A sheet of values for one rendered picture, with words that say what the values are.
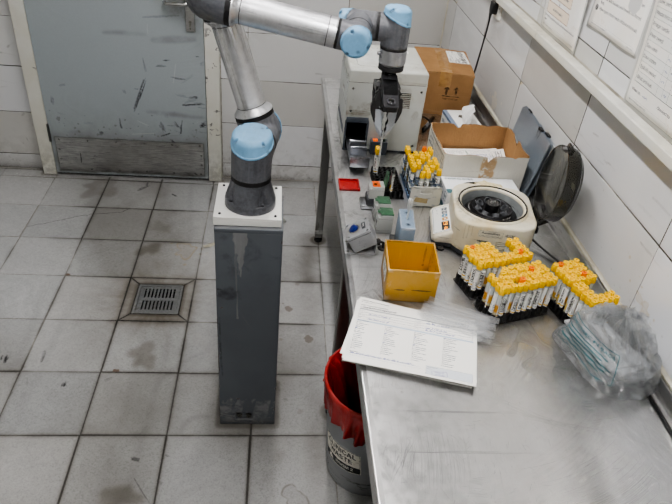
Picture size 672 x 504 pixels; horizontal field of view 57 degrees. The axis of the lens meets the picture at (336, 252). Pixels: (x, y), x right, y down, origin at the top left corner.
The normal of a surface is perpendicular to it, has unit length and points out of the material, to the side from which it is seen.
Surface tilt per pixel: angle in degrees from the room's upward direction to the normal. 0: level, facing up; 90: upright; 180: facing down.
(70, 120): 90
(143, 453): 0
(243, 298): 90
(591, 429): 0
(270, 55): 90
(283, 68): 90
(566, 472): 0
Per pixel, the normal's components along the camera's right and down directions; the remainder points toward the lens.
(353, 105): 0.07, 0.59
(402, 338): 0.10, -0.80
